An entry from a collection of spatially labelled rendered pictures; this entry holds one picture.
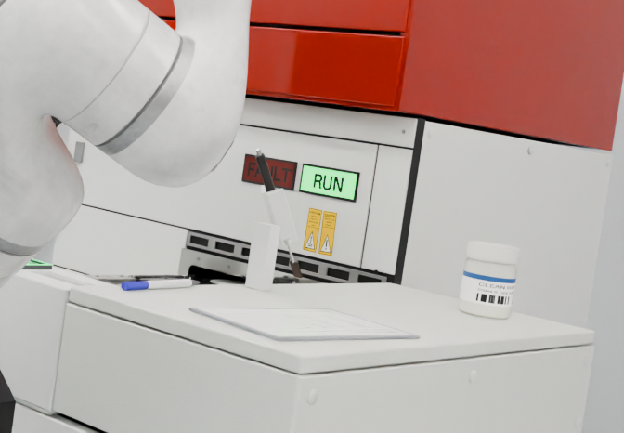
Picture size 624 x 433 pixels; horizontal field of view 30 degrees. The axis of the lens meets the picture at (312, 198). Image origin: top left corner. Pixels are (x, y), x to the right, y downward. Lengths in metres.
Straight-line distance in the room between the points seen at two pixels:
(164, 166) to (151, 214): 1.17
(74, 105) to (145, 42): 0.08
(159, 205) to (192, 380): 0.97
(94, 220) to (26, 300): 0.89
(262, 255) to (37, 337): 0.31
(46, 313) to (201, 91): 0.47
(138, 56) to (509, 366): 0.67
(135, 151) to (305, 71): 0.91
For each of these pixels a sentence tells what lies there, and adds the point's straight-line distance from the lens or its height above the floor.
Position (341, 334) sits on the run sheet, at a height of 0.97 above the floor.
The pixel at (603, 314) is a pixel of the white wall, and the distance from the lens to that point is 3.26.
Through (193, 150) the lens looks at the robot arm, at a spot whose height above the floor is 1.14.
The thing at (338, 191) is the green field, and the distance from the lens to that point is 1.86.
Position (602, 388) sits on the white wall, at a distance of 3.28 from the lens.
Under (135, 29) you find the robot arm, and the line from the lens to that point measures 0.96.
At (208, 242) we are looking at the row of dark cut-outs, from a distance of 2.04.
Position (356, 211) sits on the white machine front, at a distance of 1.84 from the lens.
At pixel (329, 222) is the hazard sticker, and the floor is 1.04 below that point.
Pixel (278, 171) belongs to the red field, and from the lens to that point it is 1.94.
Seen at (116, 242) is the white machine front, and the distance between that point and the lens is 2.22.
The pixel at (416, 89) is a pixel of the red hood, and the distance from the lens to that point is 1.78.
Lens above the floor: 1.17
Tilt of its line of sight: 3 degrees down
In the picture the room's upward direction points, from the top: 8 degrees clockwise
